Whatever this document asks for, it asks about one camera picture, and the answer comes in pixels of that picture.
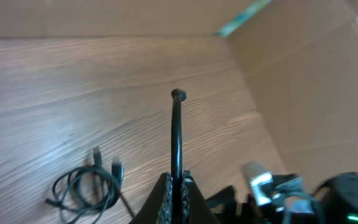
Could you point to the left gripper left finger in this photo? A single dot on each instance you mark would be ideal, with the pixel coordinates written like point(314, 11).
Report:
point(158, 206)

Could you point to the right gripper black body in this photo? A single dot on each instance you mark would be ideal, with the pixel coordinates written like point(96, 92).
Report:
point(290, 204)

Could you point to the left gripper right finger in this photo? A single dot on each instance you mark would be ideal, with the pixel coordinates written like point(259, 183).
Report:
point(194, 209)

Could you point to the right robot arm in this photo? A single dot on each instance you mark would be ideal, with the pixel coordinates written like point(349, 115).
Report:
point(338, 197)

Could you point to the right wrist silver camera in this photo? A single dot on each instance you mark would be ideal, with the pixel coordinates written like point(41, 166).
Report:
point(260, 182)

